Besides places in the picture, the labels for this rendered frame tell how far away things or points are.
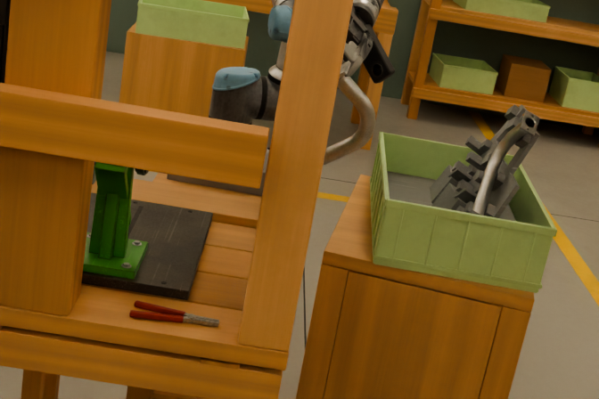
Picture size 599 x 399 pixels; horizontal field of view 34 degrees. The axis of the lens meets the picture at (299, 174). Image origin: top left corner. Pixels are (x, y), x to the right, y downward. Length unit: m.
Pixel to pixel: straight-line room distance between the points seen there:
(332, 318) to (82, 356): 0.87
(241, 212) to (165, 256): 0.34
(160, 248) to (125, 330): 0.31
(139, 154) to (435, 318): 1.10
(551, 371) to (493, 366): 1.43
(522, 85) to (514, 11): 0.56
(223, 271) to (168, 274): 0.14
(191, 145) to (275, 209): 0.19
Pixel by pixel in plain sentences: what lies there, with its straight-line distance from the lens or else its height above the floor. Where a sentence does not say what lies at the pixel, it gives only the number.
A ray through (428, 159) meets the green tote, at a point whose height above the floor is 0.90.
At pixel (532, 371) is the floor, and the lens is 3.85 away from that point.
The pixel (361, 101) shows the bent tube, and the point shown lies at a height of 1.28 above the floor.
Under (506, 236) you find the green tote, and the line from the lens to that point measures 2.37.
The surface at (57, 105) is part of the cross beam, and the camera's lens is 1.55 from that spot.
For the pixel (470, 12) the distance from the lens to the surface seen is 7.08.
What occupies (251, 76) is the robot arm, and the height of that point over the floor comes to 1.14.
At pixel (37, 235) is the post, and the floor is 1.02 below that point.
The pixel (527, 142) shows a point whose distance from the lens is 2.44.
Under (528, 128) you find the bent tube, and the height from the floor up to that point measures 1.17.
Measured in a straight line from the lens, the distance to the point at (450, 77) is 7.18.
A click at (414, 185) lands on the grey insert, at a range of 2.83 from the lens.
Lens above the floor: 1.70
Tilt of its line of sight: 18 degrees down
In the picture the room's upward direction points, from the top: 10 degrees clockwise
